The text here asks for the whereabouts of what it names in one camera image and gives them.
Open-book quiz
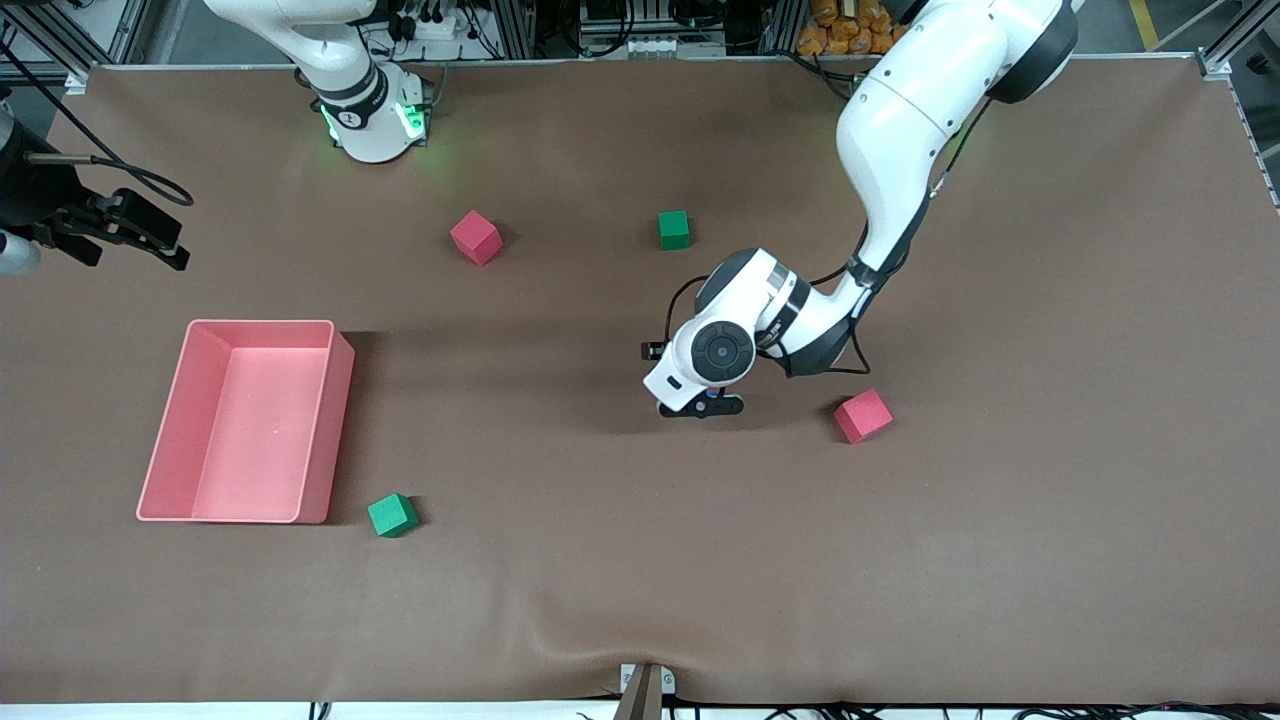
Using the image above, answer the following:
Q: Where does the pink foam cube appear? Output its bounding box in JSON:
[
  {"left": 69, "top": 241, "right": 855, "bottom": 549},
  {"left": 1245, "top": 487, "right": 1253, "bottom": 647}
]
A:
[
  {"left": 449, "top": 210, "right": 504, "bottom": 267},
  {"left": 833, "top": 388, "right": 895, "bottom": 445}
]

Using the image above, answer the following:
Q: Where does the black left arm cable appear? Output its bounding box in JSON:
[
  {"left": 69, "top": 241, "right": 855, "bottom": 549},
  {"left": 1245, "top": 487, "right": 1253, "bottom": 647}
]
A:
[{"left": 660, "top": 95, "right": 993, "bottom": 379}]

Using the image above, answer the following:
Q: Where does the white power strip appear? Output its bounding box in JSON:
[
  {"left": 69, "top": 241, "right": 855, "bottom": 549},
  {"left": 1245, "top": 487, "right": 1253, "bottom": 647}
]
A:
[{"left": 395, "top": 8, "right": 461, "bottom": 41}]

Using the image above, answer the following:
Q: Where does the pink plastic bin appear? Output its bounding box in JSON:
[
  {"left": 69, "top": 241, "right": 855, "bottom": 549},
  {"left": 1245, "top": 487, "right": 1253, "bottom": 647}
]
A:
[{"left": 135, "top": 319, "right": 355, "bottom": 525}]

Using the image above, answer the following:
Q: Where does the pile of orange objects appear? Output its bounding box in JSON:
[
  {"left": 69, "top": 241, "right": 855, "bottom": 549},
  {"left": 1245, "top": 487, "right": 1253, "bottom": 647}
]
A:
[{"left": 797, "top": 0, "right": 906, "bottom": 57}]

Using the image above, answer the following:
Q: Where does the aluminium frame profile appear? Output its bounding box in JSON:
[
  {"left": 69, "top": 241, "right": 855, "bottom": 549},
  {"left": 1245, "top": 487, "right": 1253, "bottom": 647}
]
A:
[
  {"left": 1195, "top": 0, "right": 1280, "bottom": 81},
  {"left": 0, "top": 0, "right": 151, "bottom": 96}
]

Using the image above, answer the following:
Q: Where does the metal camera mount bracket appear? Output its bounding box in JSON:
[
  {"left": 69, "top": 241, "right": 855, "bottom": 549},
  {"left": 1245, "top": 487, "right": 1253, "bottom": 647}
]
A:
[{"left": 618, "top": 662, "right": 677, "bottom": 720}]

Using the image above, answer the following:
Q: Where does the brown table mat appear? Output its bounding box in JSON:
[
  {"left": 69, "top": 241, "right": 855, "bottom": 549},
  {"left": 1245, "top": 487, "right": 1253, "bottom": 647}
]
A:
[{"left": 0, "top": 55, "right": 1280, "bottom": 706}]

